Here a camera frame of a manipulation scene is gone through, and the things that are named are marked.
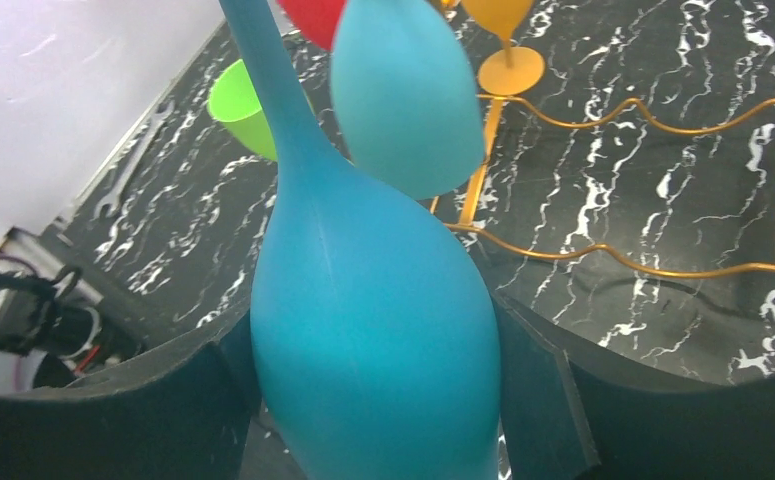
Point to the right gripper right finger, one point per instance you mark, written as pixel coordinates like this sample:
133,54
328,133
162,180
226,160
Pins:
572,409

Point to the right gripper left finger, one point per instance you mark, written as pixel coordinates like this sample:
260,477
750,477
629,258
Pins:
179,411

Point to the blue wine glass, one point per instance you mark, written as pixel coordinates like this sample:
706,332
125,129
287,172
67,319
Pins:
375,338

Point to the gold wire glass rack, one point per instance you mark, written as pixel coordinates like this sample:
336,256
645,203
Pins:
665,201

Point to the green plastic wine glass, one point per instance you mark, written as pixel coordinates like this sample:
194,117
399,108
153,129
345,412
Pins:
234,103

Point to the teal wine glass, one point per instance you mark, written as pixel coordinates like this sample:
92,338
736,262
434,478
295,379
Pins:
404,96

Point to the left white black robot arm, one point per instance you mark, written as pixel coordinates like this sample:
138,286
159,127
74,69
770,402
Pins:
54,328

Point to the orange wine glass at back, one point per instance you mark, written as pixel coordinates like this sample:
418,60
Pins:
513,69

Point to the red plastic wine glass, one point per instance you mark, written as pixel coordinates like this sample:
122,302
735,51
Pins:
317,20

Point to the silver wrench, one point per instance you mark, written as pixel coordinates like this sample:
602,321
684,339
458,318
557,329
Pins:
110,203

